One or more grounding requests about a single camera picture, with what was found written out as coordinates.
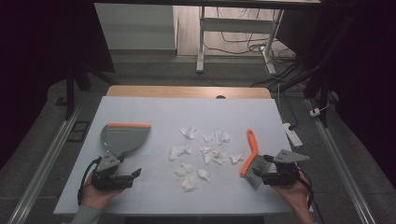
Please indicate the grey dustpan with orange edge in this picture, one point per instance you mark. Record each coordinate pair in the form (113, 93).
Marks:
(124, 140)

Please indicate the white cabinet panel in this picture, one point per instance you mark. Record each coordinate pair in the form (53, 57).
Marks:
(134, 26)

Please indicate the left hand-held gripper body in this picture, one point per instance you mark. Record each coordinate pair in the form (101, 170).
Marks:
(107, 180)

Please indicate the person's left hand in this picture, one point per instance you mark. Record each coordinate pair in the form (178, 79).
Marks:
(93, 197)

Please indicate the pile of white paper scraps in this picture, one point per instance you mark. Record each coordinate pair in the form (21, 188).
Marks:
(211, 154)

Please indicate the aluminium floor rail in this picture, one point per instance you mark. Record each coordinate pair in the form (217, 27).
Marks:
(339, 158)
(46, 158)

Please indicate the white power strip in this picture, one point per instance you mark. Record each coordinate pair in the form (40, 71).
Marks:
(292, 134)

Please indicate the black tripod stand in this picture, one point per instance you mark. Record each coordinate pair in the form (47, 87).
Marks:
(320, 77)
(71, 87)

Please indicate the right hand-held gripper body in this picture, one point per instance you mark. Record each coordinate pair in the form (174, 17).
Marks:
(288, 174)

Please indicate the white desk frame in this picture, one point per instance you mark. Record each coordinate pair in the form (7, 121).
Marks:
(236, 25)

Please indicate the small white plug adapter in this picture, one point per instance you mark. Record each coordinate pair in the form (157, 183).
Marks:
(315, 112)

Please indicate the orange brush with grey bristles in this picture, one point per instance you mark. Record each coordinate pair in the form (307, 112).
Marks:
(253, 146)

